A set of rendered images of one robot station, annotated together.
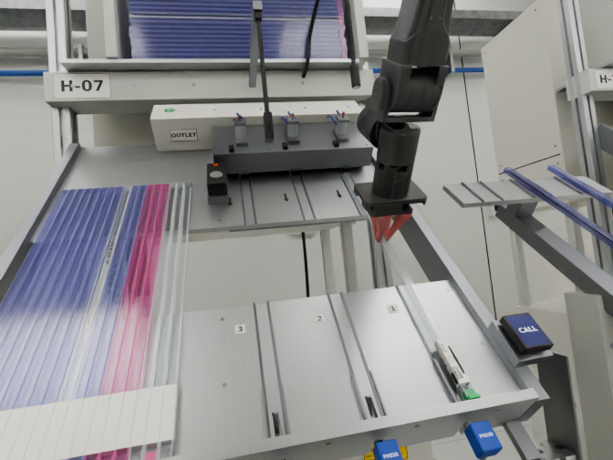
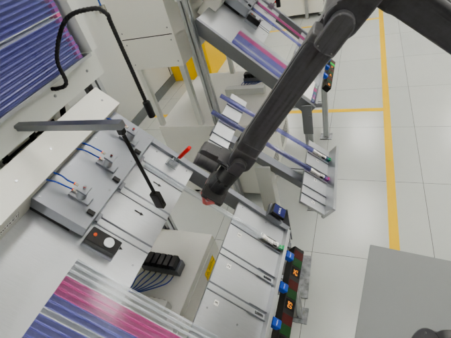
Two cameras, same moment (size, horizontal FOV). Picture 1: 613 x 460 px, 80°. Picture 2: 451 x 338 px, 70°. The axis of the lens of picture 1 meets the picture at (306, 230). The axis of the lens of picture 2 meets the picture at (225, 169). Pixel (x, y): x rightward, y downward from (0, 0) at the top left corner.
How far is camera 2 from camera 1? 80 cm
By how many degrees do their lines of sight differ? 63
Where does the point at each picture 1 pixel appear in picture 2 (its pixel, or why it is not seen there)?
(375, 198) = (220, 198)
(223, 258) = not seen: outside the picture
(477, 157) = not seen: outside the picture
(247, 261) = not seen: outside the picture
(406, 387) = (266, 261)
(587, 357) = (265, 186)
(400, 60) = (254, 156)
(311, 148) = (129, 167)
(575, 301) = (260, 170)
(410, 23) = (262, 143)
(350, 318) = (235, 254)
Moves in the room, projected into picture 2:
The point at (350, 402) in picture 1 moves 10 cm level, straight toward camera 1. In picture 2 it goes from (263, 283) to (294, 297)
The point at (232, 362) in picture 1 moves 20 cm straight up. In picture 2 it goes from (229, 316) to (209, 275)
